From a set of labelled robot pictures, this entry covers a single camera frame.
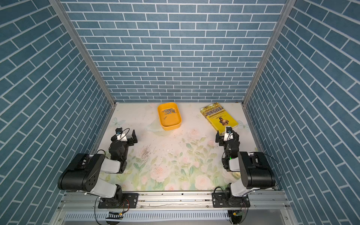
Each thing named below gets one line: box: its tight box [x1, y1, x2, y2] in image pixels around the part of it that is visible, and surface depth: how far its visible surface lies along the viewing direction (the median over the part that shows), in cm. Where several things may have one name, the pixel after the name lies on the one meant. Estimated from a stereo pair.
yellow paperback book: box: [200, 102, 239, 135], surface depth 110 cm
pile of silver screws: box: [161, 107, 176, 115], surface depth 118 cm
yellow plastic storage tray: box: [157, 102, 183, 131], surface depth 114 cm
